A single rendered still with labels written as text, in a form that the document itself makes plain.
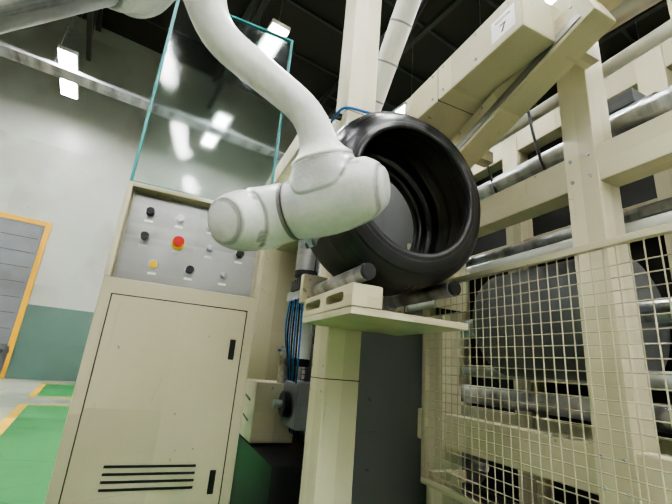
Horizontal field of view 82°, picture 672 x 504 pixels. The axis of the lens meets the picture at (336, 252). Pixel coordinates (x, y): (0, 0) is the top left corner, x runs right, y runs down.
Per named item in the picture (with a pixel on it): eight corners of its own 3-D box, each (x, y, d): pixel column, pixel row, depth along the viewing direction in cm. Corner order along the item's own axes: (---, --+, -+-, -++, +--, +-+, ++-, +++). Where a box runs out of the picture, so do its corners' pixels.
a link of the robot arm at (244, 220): (254, 254, 75) (315, 240, 71) (201, 262, 61) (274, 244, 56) (242, 199, 75) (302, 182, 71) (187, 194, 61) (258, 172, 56)
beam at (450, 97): (401, 131, 164) (403, 101, 168) (450, 149, 174) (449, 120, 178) (522, 22, 110) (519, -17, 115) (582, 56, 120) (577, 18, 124)
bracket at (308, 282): (298, 303, 129) (301, 274, 132) (399, 318, 144) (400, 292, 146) (301, 302, 126) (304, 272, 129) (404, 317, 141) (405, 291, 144)
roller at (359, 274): (311, 284, 130) (324, 283, 132) (313, 297, 129) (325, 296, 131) (360, 262, 99) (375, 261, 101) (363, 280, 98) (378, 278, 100)
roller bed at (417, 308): (405, 312, 160) (407, 243, 169) (434, 316, 166) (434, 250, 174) (435, 306, 143) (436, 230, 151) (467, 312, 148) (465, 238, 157)
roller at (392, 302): (385, 294, 141) (396, 297, 142) (384, 307, 139) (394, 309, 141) (449, 278, 110) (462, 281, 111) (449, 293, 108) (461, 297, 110)
